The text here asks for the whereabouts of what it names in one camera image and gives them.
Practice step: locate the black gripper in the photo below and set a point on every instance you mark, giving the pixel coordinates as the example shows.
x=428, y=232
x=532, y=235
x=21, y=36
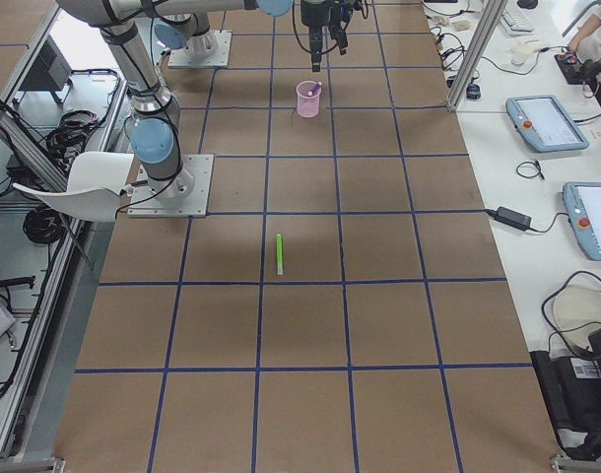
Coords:
x=312, y=14

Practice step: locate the upper blue teach pendant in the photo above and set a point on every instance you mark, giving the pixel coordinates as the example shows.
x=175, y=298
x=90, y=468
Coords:
x=544, y=124

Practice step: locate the aluminium frame column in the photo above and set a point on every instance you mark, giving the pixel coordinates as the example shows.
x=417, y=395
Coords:
x=490, y=16

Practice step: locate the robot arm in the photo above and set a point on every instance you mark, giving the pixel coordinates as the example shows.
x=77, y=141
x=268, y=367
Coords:
x=154, y=138
x=175, y=31

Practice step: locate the black power brick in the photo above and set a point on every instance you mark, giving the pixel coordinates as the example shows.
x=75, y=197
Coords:
x=510, y=218

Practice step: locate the pink mesh cup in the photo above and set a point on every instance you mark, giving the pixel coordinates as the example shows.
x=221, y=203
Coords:
x=306, y=107

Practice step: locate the purple marker pen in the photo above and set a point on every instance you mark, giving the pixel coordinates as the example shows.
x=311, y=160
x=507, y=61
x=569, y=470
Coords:
x=315, y=90

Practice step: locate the black case with label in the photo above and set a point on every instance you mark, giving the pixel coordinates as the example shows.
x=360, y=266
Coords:
x=571, y=388

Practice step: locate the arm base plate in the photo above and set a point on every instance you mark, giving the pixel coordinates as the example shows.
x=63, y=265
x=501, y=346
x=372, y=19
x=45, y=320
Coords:
x=187, y=195
x=209, y=50

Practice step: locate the blue teach pendant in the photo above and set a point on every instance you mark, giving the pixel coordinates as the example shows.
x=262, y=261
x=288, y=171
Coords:
x=583, y=204
x=544, y=124

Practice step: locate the person in white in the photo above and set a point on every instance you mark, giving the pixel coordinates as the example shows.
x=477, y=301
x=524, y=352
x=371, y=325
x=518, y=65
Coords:
x=586, y=43

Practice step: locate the lower blue teach pendant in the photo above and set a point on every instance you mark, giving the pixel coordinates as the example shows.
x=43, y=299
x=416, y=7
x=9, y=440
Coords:
x=583, y=204

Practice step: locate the green marker pen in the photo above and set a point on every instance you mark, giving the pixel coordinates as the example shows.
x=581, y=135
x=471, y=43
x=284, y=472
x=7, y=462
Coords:
x=279, y=254

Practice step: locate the white chair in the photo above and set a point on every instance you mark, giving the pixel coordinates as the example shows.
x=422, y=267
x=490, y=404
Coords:
x=93, y=188

